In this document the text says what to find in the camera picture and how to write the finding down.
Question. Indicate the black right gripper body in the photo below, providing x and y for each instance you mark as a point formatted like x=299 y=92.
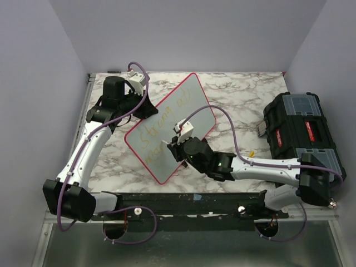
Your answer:
x=179 y=149

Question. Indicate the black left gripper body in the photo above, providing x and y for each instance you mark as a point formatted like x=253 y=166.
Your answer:
x=130 y=103

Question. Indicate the pink framed whiteboard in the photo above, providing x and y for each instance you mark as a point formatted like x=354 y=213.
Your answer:
x=147 y=138

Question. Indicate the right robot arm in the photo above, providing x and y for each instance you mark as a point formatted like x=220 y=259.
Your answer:
x=303 y=180

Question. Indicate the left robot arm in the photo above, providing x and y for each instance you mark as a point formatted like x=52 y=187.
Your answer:
x=108 y=110

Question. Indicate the black toolbox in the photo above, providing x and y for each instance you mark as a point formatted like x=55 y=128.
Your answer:
x=294 y=124

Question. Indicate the copper connector plug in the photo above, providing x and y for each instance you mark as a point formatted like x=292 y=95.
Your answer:
x=332 y=204

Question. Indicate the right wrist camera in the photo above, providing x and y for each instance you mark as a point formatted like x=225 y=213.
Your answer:
x=183 y=130

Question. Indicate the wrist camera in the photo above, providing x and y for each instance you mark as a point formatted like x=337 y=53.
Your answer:
x=137 y=81
x=183 y=130

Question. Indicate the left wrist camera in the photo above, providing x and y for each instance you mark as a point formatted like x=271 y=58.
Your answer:
x=137 y=81

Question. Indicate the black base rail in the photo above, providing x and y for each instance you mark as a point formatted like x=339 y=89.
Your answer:
x=143 y=212

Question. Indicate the aluminium frame rail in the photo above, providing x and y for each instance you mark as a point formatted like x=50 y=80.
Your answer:
x=66 y=195

